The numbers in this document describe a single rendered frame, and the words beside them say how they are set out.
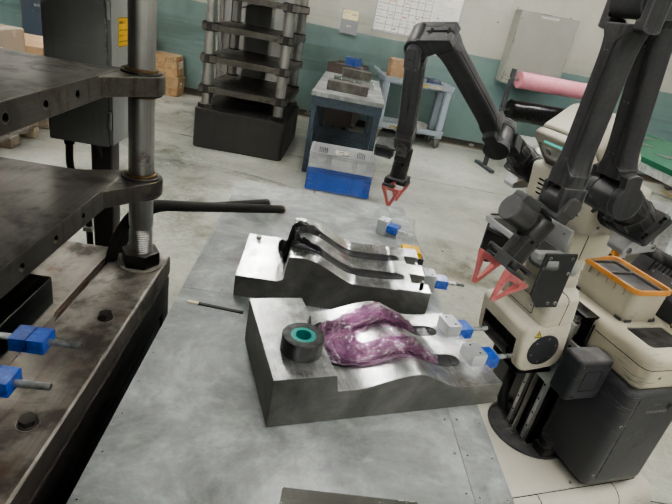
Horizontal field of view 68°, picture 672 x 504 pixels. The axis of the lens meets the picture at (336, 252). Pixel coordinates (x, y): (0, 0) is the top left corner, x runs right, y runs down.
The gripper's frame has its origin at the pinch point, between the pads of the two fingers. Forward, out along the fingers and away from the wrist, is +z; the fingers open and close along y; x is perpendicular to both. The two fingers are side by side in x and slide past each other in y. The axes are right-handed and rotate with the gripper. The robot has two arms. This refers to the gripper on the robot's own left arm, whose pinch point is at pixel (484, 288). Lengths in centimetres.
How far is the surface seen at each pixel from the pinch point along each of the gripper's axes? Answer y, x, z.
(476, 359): 9.5, 2.4, 12.6
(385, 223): -69, 13, 10
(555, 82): -458, 333, -192
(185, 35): -728, -35, 38
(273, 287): -26, -30, 33
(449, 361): 6.9, -0.7, 16.8
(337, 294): -21.1, -16.4, 25.1
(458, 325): -1.8, 3.3, 11.1
